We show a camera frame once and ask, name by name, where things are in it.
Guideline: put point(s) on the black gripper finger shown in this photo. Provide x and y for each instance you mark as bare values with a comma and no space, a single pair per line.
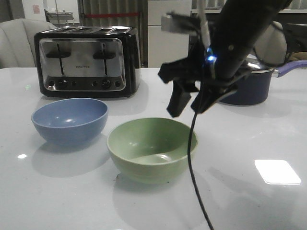
179,99
207,97

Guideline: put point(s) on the beige armchair right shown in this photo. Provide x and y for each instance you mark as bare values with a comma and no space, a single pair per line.
271,47

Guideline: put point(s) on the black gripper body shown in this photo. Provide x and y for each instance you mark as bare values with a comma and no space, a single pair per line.
219,66

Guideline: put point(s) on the blue bowl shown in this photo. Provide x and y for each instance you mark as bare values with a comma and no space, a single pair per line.
70,122

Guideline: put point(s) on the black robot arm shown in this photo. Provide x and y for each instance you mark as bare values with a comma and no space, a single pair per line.
239,20

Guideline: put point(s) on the grey pleated curtain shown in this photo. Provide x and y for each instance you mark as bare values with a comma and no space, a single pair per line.
118,12

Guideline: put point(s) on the dark blue saucepan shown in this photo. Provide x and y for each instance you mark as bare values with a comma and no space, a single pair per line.
254,88

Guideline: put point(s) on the beige armchair left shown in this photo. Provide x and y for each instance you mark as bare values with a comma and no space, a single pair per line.
17,47

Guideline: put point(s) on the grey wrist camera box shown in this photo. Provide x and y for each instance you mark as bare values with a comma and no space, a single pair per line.
180,24

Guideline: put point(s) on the black and chrome four-slot toaster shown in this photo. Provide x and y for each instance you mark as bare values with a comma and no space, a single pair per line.
88,61

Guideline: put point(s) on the green bowl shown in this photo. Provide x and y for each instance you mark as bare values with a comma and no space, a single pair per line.
151,150

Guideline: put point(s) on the beige armchair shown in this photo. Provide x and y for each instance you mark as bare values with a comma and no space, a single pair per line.
17,47
271,47

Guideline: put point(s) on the white refrigerator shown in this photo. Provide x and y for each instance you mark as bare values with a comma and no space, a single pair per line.
165,46

